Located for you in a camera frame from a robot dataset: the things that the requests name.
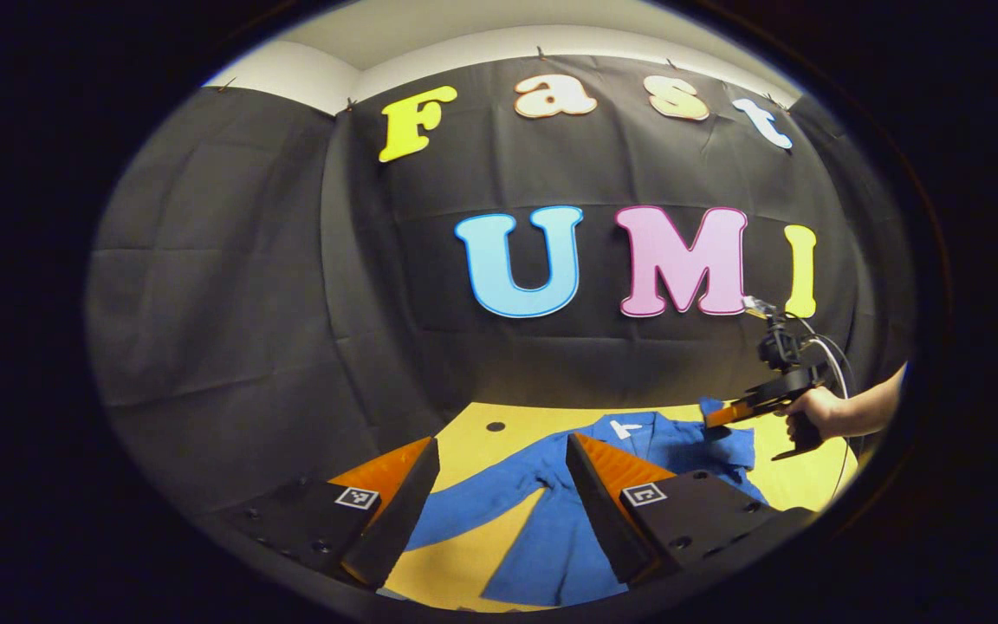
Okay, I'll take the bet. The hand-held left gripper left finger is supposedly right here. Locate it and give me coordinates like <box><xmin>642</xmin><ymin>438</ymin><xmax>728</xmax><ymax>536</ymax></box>
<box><xmin>222</xmin><ymin>436</ymin><xmax>441</xmax><ymax>589</ymax></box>

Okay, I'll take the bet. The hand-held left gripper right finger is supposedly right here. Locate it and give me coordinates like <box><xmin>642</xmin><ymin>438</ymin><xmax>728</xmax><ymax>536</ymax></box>
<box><xmin>565</xmin><ymin>432</ymin><xmax>816</xmax><ymax>584</ymax></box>

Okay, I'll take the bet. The thin gripper cable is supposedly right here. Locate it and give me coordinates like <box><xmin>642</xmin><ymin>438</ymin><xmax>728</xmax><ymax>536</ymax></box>
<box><xmin>796</xmin><ymin>315</ymin><xmax>861</xmax><ymax>505</ymax></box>

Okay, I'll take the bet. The blue button-up jacket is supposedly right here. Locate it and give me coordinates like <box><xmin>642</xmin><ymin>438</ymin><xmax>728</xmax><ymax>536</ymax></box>
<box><xmin>404</xmin><ymin>397</ymin><xmax>768</xmax><ymax>608</ymax></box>

